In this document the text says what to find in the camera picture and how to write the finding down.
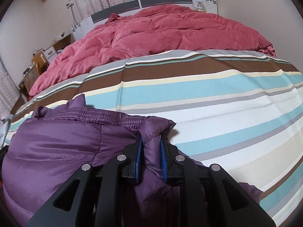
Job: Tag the white wall switch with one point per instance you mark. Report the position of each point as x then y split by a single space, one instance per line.
69 4

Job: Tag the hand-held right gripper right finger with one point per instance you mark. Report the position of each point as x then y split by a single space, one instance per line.
163 160

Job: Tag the red quilt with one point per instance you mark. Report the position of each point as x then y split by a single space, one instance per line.
153 33

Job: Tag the cane back wooden chair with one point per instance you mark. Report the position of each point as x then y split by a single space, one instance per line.
32 79

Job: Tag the white leaf print headboard panel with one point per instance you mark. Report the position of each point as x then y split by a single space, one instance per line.
210 3
81 28

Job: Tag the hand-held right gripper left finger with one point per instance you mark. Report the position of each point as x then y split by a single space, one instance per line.
138 156

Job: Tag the purple down jacket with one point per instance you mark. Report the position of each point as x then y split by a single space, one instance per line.
59 146

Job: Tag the striped bed sheet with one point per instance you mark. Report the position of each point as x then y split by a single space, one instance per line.
213 111

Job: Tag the white drawer unit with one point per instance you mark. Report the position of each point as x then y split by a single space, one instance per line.
50 52

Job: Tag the glass bedside lamp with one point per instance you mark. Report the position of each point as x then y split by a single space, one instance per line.
199 6

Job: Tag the deer print pillow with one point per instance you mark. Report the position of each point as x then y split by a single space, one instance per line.
4 132

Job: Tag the patterned side curtain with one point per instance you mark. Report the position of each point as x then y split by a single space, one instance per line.
7 92

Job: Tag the wooden side cabinet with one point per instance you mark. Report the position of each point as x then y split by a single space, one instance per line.
62 43

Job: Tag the dark wooden desk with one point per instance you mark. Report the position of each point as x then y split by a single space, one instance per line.
22 82

